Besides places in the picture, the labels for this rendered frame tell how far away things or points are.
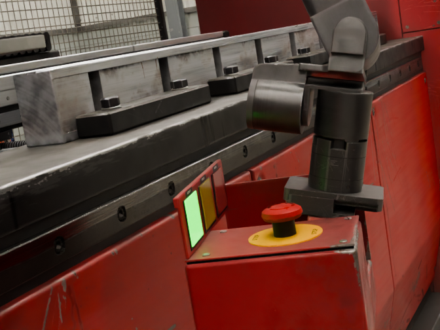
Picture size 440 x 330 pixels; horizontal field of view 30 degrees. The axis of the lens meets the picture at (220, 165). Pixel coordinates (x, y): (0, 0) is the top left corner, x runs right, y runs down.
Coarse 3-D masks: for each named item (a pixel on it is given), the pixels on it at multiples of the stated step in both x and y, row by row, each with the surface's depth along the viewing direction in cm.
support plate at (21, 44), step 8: (0, 40) 57; (8, 40) 58; (16, 40) 58; (24, 40) 59; (32, 40) 60; (40, 40) 61; (0, 48) 57; (8, 48) 58; (16, 48) 58; (24, 48) 59; (32, 48) 60
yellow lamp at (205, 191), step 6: (204, 186) 84; (210, 186) 87; (204, 192) 84; (210, 192) 86; (204, 198) 84; (210, 198) 86; (204, 204) 83; (210, 204) 86; (204, 210) 83; (210, 210) 85; (204, 216) 83; (210, 216) 85; (210, 222) 85
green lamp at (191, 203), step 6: (192, 192) 80; (192, 198) 79; (186, 204) 77; (192, 204) 79; (186, 210) 77; (192, 210) 79; (198, 210) 81; (192, 216) 78; (198, 216) 80; (192, 222) 78; (198, 222) 80; (192, 228) 78; (198, 228) 80; (192, 234) 78; (198, 234) 80; (192, 240) 77; (192, 246) 77
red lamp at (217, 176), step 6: (216, 174) 90; (222, 174) 93; (216, 180) 90; (222, 180) 92; (216, 186) 89; (222, 186) 92; (216, 192) 89; (222, 192) 92; (216, 198) 89; (222, 198) 91; (222, 204) 91; (222, 210) 91
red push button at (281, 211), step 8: (272, 208) 78; (280, 208) 78; (288, 208) 77; (296, 208) 78; (264, 216) 78; (272, 216) 77; (280, 216) 77; (288, 216) 77; (296, 216) 77; (272, 224) 79; (280, 224) 78; (288, 224) 78; (280, 232) 78; (288, 232) 78; (296, 232) 79
